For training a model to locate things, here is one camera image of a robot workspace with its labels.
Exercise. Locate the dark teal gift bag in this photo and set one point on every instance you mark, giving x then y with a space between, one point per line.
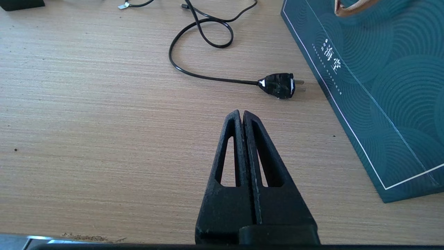
381 86

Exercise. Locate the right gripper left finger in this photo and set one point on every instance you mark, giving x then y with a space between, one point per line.
225 208

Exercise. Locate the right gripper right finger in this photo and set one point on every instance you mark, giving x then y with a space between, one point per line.
281 208

